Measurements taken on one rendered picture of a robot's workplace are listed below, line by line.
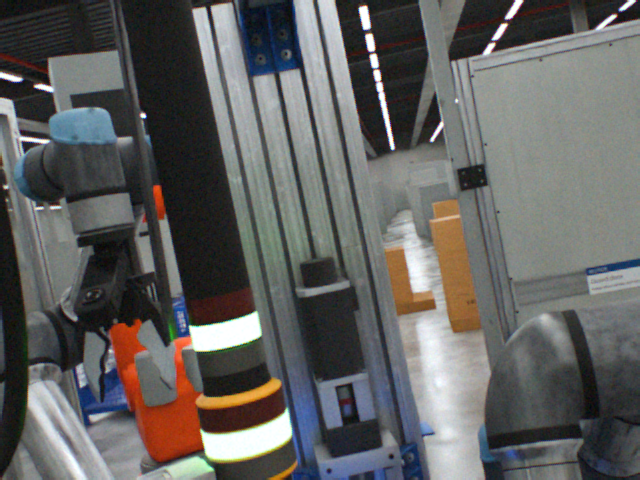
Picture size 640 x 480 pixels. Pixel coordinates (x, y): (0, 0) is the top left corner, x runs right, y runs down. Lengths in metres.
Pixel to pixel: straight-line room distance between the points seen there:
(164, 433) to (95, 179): 3.47
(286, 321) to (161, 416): 3.08
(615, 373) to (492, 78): 1.52
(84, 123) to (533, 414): 0.60
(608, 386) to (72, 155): 0.65
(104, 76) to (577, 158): 2.89
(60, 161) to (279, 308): 0.49
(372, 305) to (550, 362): 0.54
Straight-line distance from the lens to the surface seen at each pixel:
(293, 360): 1.24
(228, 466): 0.35
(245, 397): 0.34
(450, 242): 7.88
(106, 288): 0.84
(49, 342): 1.26
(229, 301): 0.34
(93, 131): 0.91
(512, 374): 0.77
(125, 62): 0.36
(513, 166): 2.18
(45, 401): 1.19
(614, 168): 2.25
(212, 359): 0.34
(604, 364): 0.76
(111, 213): 0.89
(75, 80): 4.32
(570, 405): 0.77
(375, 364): 1.26
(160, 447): 4.31
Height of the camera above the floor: 1.66
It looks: 3 degrees down
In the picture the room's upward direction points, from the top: 12 degrees counter-clockwise
